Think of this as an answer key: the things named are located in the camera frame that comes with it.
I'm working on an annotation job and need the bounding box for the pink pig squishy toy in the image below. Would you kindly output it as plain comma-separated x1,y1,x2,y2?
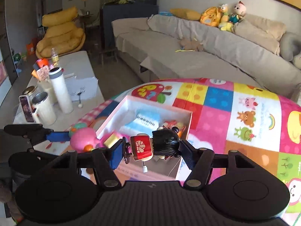
69,123,100,153

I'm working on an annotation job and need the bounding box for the grey neck pillow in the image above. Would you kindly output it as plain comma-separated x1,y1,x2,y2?
280,32,300,61

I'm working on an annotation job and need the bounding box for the white steel mug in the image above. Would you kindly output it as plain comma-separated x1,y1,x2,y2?
32,92,57,126

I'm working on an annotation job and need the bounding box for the orange plastic toy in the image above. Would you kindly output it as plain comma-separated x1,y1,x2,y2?
163,120,186,137

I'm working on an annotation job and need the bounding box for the white bear plush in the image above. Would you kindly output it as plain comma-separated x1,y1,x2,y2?
293,53,301,69

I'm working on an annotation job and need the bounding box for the yellow lounge chair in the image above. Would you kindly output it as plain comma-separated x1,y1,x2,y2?
36,7,86,59

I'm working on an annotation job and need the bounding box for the small glass bottle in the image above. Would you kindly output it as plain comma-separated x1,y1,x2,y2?
51,47,59,67

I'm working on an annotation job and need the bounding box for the beige covered sofa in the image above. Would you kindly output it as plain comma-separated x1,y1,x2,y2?
112,15,300,100

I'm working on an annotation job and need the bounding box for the brown plush teddy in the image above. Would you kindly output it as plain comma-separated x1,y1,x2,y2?
180,38,204,52

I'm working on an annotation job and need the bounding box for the white thermos bottle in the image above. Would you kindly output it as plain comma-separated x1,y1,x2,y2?
49,67,73,114

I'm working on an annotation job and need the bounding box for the orange plush backpack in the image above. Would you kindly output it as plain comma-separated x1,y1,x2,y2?
200,7,221,27

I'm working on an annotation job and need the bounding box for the yellow pillow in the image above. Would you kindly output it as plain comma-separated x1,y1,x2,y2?
170,8,201,21

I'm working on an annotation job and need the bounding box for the blue striped tissue pack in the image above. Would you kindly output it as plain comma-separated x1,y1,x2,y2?
119,110,161,137

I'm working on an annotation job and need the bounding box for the smartphone on stand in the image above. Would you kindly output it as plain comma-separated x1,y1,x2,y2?
19,95,34,123

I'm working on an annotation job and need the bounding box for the pink cardboard box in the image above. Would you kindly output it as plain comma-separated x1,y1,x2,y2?
91,95,192,181

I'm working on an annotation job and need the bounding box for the yellow green plush toy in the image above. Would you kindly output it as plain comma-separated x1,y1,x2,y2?
218,1,246,32

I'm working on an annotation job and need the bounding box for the colourful cartoon play mat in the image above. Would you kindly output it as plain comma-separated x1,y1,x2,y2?
74,78,300,225

